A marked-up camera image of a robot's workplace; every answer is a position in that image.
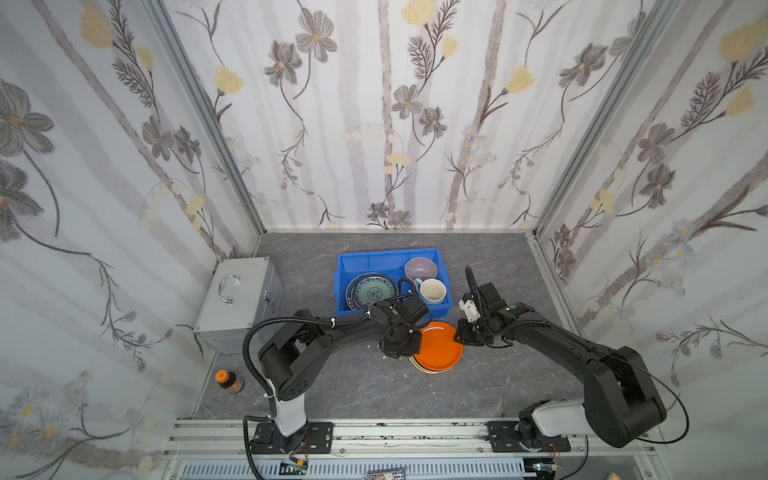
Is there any cream mug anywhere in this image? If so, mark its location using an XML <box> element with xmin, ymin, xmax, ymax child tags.
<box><xmin>414</xmin><ymin>278</ymin><xmax>448</xmax><ymax>305</ymax></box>

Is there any green patterned plate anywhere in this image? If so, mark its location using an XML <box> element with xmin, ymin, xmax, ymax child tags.
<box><xmin>354</xmin><ymin>273</ymin><xmax>397</xmax><ymax>310</ymax></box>

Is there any orange plate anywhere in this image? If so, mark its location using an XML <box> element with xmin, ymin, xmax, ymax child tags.
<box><xmin>413</xmin><ymin>321</ymin><xmax>463</xmax><ymax>370</ymax></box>

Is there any purple bowl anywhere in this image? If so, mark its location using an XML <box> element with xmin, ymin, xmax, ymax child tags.
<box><xmin>404</xmin><ymin>257</ymin><xmax>439</xmax><ymax>282</ymax></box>

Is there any striped rim white plate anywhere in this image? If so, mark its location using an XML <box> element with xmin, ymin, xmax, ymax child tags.
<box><xmin>344</xmin><ymin>279</ymin><xmax>357</xmax><ymax>311</ymax></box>

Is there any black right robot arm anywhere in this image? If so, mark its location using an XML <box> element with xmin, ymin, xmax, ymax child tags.
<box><xmin>454</xmin><ymin>280</ymin><xmax>667</xmax><ymax>448</ymax></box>

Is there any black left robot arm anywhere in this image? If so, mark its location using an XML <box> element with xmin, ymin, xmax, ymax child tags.
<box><xmin>242</xmin><ymin>294</ymin><xmax>430</xmax><ymax>445</ymax></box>

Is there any blue plastic bin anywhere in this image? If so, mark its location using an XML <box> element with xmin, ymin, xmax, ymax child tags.
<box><xmin>333</xmin><ymin>248</ymin><xmax>453</xmax><ymax>319</ymax></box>

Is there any cream plate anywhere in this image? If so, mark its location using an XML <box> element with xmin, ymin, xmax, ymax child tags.
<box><xmin>409</xmin><ymin>356</ymin><xmax>449</xmax><ymax>374</ymax></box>

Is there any silver aluminium case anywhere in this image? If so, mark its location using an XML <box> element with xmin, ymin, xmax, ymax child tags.
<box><xmin>194</xmin><ymin>257</ymin><xmax>283</xmax><ymax>354</ymax></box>

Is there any orange capped brown bottle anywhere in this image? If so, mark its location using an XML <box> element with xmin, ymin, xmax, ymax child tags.
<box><xmin>214</xmin><ymin>370</ymin><xmax>244</xmax><ymax>394</ymax></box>

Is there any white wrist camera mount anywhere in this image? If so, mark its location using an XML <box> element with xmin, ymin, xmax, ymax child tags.
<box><xmin>458</xmin><ymin>299</ymin><xmax>481</xmax><ymax>323</ymax></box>

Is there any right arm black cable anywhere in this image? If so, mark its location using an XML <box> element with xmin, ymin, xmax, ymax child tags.
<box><xmin>464</xmin><ymin>265</ymin><xmax>691</xmax><ymax>480</ymax></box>

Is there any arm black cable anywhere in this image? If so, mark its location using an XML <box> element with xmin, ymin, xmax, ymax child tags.
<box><xmin>464</xmin><ymin>265</ymin><xmax>691</xmax><ymax>480</ymax></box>
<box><xmin>241</xmin><ymin>277</ymin><xmax>421</xmax><ymax>480</ymax></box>

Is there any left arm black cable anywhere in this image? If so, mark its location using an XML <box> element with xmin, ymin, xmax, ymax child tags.
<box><xmin>241</xmin><ymin>277</ymin><xmax>421</xmax><ymax>480</ymax></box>

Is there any aluminium mounting rail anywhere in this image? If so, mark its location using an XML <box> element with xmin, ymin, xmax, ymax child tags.
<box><xmin>152</xmin><ymin>418</ymin><xmax>668</xmax><ymax>479</ymax></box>

